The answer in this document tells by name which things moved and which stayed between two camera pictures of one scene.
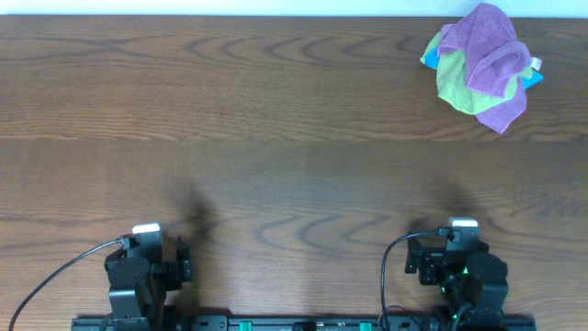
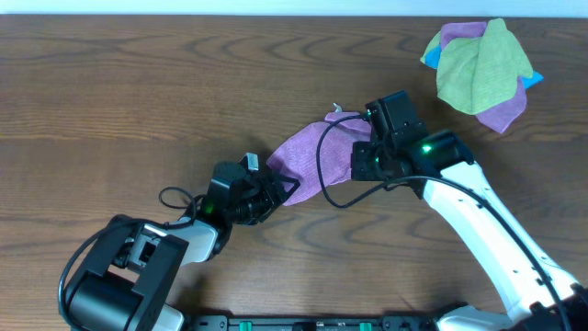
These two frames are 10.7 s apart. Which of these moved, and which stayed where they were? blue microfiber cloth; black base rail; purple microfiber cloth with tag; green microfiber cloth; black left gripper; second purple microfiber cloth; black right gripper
Moved: black left gripper; purple microfiber cloth with tag; black right gripper
Stayed: second purple microfiber cloth; black base rail; green microfiber cloth; blue microfiber cloth
